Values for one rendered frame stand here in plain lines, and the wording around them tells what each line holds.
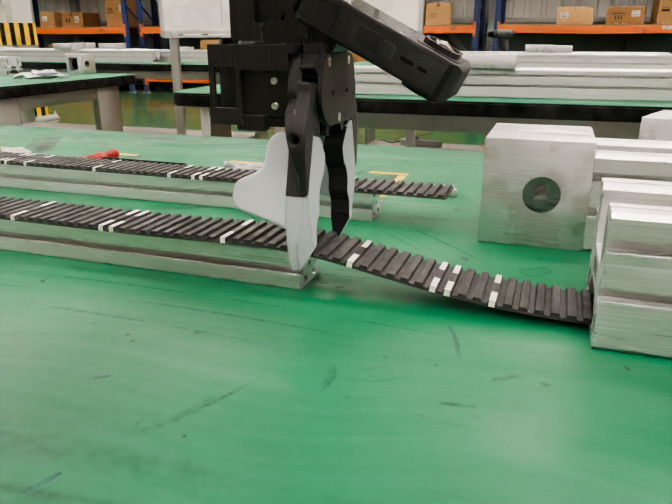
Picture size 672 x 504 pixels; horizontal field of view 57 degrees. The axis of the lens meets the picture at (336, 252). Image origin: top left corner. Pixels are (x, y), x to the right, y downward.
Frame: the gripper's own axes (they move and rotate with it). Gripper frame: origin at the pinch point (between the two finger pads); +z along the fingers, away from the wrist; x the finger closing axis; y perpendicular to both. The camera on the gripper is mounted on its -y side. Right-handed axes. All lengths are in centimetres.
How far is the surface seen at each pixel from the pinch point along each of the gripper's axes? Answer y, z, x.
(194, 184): 21.6, 1.1, -17.0
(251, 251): 5.3, 0.9, 2.0
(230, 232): 7.5, -0.1, 1.2
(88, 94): 189, 11, -201
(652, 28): -129, -25, -940
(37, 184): 43.6, 2.8, -17.0
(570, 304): -17.3, 2.5, 0.7
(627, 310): -20.1, 0.6, 5.0
